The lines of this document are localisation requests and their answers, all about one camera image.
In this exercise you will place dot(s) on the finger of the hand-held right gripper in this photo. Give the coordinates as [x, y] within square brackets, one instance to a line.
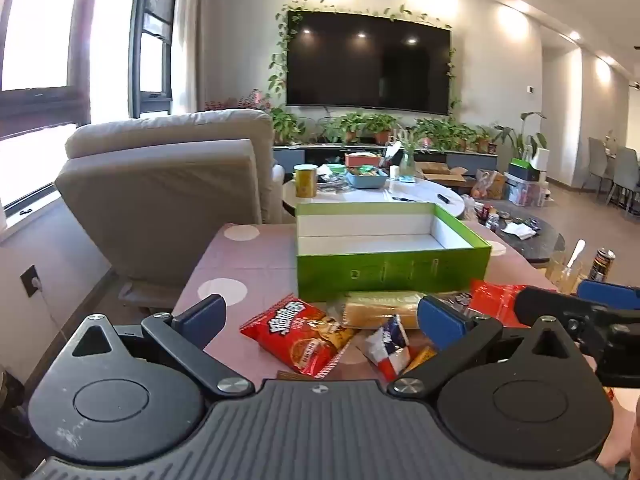
[607, 292]
[545, 305]

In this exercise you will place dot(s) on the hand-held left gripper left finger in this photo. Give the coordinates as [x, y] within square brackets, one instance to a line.
[205, 321]

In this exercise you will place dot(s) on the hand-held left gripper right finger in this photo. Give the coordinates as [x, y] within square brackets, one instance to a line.
[440, 322]

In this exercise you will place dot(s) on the orange snack packet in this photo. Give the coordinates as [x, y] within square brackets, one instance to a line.
[422, 358]

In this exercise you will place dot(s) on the large red snack bag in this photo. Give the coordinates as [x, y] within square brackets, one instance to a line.
[495, 300]

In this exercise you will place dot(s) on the blue white red snack packet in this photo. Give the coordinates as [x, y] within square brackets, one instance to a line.
[391, 351]

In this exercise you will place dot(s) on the clear yellow bread packet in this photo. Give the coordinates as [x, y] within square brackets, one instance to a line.
[375, 310]

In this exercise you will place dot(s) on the green cardboard box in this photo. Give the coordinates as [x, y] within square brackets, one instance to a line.
[390, 270]

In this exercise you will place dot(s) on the red chip bag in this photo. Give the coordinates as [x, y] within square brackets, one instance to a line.
[295, 345]

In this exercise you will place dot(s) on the black drink can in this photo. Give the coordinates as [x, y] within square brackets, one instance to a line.
[601, 264]

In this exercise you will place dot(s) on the drinking glass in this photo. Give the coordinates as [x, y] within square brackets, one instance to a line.
[560, 275]

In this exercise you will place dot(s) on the white spoon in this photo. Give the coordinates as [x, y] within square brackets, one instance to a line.
[576, 255]

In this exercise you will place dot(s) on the dark round low table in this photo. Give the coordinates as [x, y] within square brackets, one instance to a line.
[530, 249]

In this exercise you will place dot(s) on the pink polka dot tablecloth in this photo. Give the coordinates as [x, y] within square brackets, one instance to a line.
[240, 265]

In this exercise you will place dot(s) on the white crumpled paper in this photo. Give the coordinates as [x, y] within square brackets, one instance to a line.
[519, 230]

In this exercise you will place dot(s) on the clear plastic storage box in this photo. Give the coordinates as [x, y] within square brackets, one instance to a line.
[522, 192]

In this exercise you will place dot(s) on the clear plastic bag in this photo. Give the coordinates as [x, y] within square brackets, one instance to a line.
[469, 207]

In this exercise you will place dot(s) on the grey dining chair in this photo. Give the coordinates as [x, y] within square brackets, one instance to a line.
[597, 162]
[625, 172]

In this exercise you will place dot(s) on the black marker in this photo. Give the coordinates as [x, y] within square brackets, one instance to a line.
[445, 198]

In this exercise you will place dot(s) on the black pen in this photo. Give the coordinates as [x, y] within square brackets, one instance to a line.
[404, 199]

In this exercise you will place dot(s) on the white oval coffee table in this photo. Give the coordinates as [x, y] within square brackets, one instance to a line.
[415, 192]

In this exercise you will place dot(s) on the green black box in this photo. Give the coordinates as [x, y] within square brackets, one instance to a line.
[524, 169]

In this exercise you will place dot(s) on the beige sofa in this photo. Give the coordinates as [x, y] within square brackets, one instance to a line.
[165, 180]

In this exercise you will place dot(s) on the open cardboard box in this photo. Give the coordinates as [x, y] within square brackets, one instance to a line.
[442, 174]

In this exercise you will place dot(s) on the white cup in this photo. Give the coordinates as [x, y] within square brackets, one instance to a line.
[394, 172]

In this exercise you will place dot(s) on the blue basket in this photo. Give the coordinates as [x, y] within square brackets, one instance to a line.
[367, 180]

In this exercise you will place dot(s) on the glass vase with green plant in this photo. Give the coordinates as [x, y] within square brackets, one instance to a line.
[407, 162]

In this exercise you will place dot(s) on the large leafy floor plant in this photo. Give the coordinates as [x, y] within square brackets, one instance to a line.
[520, 135]

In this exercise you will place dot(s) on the yellow can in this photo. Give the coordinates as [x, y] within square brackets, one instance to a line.
[306, 181]

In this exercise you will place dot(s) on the crumpled clear plastic wrappers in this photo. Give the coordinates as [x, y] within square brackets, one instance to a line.
[332, 182]

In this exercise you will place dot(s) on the pink storage box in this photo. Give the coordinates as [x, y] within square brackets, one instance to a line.
[362, 160]

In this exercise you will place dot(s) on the grey television cabinet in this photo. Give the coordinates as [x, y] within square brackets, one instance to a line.
[290, 157]

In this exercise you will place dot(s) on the green lidded container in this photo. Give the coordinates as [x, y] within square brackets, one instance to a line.
[332, 167]

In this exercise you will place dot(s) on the row of potted green plants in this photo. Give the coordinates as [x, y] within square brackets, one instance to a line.
[350, 125]

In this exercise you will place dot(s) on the red flowering plant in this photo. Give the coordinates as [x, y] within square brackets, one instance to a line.
[240, 101]

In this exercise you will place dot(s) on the light curtain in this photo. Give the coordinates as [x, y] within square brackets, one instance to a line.
[190, 35]

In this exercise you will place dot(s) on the dark framed window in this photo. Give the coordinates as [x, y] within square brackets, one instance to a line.
[152, 35]

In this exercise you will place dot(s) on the large bright window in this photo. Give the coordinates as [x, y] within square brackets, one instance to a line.
[40, 35]

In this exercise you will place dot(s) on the wall socket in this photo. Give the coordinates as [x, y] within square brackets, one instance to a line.
[31, 281]

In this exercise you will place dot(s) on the black wall television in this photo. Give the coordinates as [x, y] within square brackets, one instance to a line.
[367, 60]

